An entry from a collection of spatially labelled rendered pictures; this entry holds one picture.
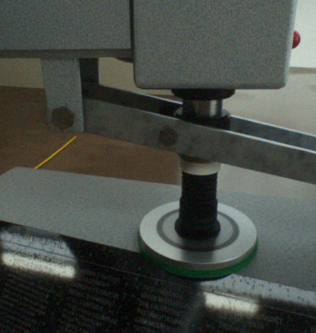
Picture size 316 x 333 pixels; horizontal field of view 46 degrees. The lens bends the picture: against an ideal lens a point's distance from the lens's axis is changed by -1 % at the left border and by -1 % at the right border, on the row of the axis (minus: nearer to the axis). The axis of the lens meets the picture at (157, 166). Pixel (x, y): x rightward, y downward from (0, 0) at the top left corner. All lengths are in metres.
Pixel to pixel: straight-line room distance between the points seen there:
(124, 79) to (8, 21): 5.44
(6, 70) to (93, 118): 6.47
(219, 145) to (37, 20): 0.30
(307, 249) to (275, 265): 0.08
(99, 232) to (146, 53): 0.39
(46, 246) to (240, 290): 0.37
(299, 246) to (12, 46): 0.57
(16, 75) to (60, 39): 6.40
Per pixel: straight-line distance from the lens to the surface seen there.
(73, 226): 0.77
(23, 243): 0.79
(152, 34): 0.48
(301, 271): 0.68
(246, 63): 0.49
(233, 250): 0.65
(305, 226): 0.80
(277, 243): 0.73
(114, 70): 5.98
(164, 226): 0.70
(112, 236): 0.73
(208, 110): 0.58
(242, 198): 0.87
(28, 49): 0.52
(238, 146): 0.57
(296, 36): 0.68
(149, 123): 0.55
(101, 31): 0.50
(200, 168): 0.61
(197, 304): 0.65
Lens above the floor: 1.22
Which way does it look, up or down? 23 degrees down
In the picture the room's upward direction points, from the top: straight up
